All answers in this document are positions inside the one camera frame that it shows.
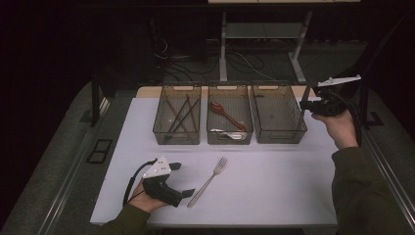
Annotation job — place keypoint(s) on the translucent grey plastic bin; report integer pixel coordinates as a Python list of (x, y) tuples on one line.
[(163, 107), (277, 114), (235, 98)]

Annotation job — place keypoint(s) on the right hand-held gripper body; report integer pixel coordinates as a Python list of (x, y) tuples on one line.
[(329, 104)]

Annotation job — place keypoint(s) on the black metal stand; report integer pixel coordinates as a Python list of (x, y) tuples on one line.
[(367, 107), (95, 104)]

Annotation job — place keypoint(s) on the white table mat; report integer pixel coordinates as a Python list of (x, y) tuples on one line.
[(261, 196)]

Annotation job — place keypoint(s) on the aluminium floor rail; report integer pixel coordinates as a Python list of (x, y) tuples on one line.
[(62, 192), (391, 178)]

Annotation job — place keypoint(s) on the white metal desk frame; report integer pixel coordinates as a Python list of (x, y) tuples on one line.
[(223, 58)]

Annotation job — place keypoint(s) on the white ceramic spoon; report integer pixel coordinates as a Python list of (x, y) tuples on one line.
[(236, 135)]

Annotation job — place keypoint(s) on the black chopstick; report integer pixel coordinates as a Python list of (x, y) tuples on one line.
[(192, 107), (179, 114)]

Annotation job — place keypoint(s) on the person's right hand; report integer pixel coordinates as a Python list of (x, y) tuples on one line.
[(339, 130)]

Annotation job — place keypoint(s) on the person's left hand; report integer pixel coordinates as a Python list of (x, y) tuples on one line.
[(142, 200)]

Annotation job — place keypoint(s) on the brown wooden spoon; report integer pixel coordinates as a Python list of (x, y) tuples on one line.
[(217, 107)]

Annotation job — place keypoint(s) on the steel fork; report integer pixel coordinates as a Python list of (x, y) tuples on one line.
[(221, 164)]

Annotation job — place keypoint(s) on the brown wooden chopstick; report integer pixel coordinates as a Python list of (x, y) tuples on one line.
[(193, 120), (173, 109)]

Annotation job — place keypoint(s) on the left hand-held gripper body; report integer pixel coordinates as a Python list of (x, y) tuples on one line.
[(157, 169)]

